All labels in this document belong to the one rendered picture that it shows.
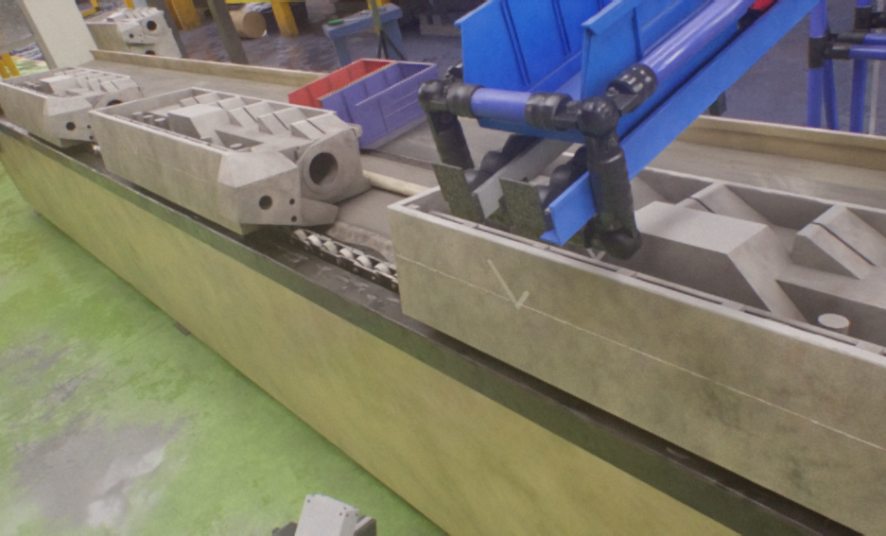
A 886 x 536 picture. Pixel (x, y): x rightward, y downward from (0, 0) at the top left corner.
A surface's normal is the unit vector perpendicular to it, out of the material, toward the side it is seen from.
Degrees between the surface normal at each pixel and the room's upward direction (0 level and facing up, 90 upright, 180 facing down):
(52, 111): 38
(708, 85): 90
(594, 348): 80
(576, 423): 90
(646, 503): 90
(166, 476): 0
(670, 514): 90
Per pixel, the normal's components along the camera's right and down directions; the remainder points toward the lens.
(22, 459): -0.23, -0.82
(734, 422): -0.74, 0.36
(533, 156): 0.66, 0.26
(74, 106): 0.32, -0.56
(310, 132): 0.12, -0.76
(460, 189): -0.68, 0.59
